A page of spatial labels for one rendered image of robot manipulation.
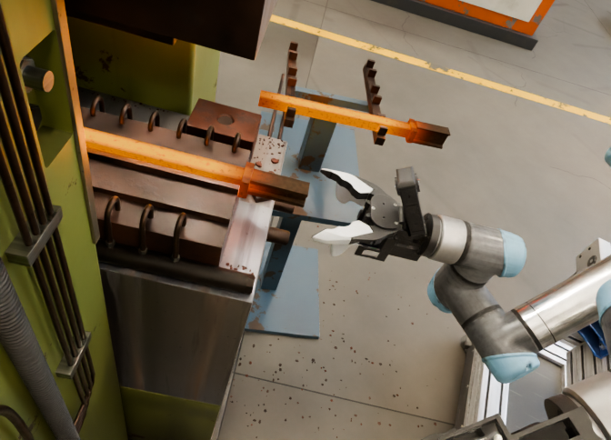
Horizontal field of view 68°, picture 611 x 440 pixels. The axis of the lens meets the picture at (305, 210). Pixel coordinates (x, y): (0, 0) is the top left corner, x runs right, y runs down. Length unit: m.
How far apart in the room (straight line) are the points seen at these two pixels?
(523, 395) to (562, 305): 0.94
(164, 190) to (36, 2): 0.37
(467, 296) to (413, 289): 1.17
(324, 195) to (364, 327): 0.74
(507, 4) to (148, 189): 4.04
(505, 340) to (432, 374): 1.05
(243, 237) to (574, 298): 0.53
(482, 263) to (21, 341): 0.62
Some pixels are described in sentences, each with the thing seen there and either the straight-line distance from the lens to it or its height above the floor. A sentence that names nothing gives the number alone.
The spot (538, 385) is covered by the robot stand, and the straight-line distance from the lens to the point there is 1.79.
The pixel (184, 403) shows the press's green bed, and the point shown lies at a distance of 1.10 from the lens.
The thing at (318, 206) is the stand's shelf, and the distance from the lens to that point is 1.17.
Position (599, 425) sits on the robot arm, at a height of 1.18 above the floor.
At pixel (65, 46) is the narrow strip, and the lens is 0.41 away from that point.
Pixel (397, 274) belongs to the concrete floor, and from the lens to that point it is 2.01.
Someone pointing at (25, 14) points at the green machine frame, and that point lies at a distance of 0.37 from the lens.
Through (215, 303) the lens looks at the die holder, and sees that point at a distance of 0.69.
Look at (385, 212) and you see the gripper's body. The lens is 0.72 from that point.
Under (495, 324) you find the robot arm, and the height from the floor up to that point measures 0.91.
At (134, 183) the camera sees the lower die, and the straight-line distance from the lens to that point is 0.69.
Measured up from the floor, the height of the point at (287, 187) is 1.01.
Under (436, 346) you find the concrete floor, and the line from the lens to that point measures 1.90.
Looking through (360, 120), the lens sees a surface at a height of 0.93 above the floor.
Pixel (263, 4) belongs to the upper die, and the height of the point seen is 1.32.
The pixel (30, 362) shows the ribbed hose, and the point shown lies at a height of 1.08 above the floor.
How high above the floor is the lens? 1.49
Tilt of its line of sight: 46 degrees down
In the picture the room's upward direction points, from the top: 20 degrees clockwise
